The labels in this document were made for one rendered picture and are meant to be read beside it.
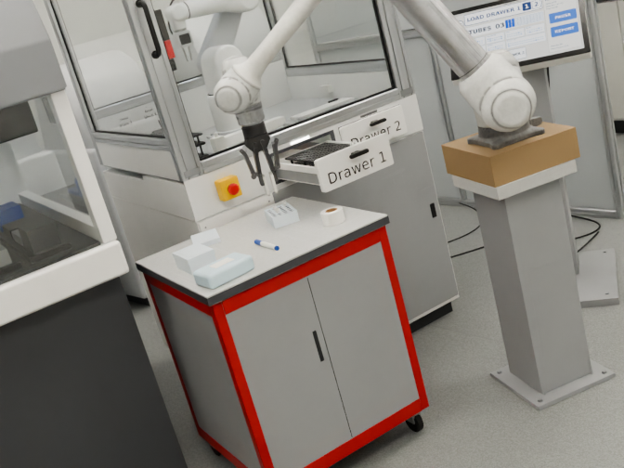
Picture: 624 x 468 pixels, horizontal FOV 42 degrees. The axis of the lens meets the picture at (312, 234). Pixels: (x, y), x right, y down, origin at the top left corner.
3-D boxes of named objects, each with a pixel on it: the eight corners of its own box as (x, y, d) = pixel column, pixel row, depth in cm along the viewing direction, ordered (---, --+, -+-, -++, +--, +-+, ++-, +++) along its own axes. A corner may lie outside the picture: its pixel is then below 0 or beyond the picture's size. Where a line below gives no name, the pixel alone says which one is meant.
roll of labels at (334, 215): (349, 219, 250) (346, 207, 249) (331, 227, 247) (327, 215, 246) (337, 216, 256) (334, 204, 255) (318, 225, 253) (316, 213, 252)
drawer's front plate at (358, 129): (408, 132, 317) (401, 104, 314) (347, 156, 305) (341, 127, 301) (405, 132, 319) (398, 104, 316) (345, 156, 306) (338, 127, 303)
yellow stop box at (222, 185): (243, 195, 281) (238, 175, 279) (226, 201, 278) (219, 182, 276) (237, 193, 285) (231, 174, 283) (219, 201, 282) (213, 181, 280)
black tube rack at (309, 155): (363, 162, 282) (358, 144, 280) (321, 179, 274) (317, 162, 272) (329, 159, 301) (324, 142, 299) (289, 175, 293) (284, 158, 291)
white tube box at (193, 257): (218, 265, 241) (214, 248, 240) (192, 276, 238) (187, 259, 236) (201, 257, 252) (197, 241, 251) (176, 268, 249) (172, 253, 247)
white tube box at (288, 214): (299, 220, 262) (296, 210, 261) (275, 228, 261) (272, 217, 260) (290, 213, 274) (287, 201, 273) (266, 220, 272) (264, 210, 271)
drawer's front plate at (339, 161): (394, 163, 276) (386, 132, 273) (324, 193, 264) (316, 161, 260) (391, 163, 278) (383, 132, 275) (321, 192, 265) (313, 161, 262)
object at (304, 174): (386, 161, 277) (382, 143, 275) (324, 187, 266) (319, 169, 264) (324, 154, 311) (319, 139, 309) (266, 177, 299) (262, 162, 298)
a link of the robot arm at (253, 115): (230, 108, 258) (236, 126, 260) (236, 110, 249) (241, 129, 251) (257, 99, 260) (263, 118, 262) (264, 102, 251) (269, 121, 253)
